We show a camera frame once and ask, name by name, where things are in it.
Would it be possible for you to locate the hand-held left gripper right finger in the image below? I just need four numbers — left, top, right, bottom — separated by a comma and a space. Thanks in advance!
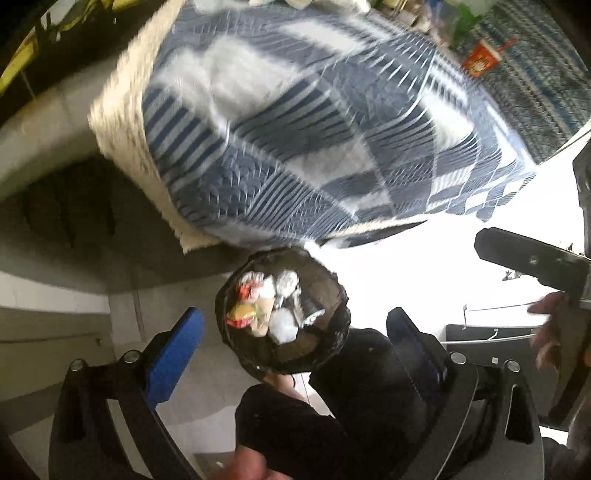
386, 306, 544, 480

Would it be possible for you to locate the blue patterned cloth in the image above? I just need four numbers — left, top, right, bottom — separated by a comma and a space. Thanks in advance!
471, 0, 591, 165

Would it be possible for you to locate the bin with black bag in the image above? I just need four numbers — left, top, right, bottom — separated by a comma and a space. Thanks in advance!
214, 246, 352, 376

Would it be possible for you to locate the blue white checked cloth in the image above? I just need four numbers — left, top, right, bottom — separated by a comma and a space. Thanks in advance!
89, 0, 539, 253

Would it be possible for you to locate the person's right hand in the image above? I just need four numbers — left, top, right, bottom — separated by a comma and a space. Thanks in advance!
527, 291, 572, 371

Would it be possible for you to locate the red orange snack wrapper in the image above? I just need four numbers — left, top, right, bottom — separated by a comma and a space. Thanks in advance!
225, 277, 263, 330

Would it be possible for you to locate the brown paper cup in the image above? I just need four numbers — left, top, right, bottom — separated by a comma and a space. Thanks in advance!
249, 295, 279, 337

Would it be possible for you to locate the green packet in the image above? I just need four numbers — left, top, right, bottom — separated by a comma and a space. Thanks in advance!
444, 0, 491, 50

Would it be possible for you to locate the orange snack box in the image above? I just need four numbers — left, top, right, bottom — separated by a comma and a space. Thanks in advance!
462, 37, 520, 80

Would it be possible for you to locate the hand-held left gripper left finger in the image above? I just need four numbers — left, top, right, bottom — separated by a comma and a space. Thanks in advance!
48, 306, 206, 480

